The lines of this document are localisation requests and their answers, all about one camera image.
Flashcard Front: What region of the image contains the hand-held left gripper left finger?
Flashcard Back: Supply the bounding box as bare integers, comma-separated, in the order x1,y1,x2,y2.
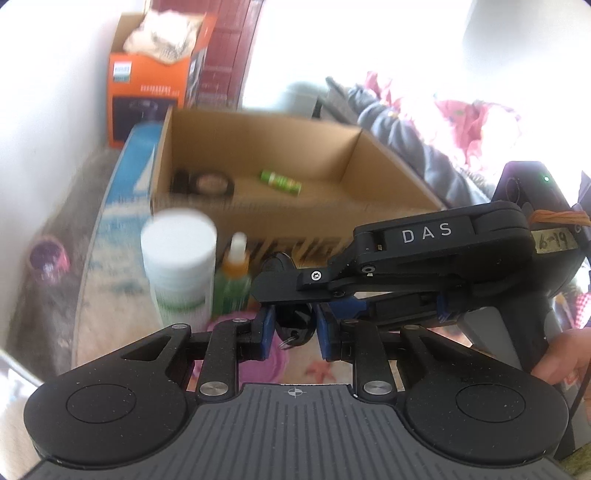
121,308,275,400

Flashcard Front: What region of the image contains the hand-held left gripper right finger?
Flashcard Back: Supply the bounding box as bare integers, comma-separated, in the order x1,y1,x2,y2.
315,307,467,404

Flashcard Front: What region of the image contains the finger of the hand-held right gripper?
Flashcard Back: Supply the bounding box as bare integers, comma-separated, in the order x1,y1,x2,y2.
252,264,384,306
318,293,448,332

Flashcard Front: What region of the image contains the black key fob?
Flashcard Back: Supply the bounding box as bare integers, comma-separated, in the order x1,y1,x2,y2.
261,251,318,352

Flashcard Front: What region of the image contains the purple silicone cup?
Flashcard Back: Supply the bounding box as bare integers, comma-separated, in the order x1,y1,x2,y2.
194,314,287,384

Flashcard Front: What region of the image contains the green dropper bottle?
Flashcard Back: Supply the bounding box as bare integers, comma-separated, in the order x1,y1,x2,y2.
212,232,252,319

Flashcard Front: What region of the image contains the green lip balm tube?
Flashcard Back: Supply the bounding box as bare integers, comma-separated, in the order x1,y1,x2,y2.
259,170,303,195

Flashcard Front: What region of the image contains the black tape roll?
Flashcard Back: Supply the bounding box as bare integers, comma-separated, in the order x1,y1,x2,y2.
184,169,235,197

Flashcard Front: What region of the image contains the brown cardboard box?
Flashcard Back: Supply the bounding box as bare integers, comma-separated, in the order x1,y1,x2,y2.
150,107,446,273

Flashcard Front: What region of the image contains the person's right hand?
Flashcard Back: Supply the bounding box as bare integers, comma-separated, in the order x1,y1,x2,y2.
530,328,591,386

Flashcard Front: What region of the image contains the white pill bottle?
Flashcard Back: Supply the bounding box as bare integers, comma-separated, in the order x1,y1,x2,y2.
141,209,218,330

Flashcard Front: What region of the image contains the pink cloth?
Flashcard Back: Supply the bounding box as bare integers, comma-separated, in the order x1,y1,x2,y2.
362,71,518,162

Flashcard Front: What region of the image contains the grey clothing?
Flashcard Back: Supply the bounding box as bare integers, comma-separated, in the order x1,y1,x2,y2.
325,76,502,208

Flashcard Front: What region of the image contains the red wooden door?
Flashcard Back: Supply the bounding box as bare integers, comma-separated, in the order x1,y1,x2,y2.
150,0,264,110

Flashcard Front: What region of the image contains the orange appliance box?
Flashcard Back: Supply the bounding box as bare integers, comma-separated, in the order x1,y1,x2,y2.
107,13,218,149

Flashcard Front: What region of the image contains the white box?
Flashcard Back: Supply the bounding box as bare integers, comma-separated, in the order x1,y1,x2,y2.
0,346,44,407

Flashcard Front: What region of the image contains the beige cloth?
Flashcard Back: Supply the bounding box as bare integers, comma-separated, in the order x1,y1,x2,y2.
122,9,206,63

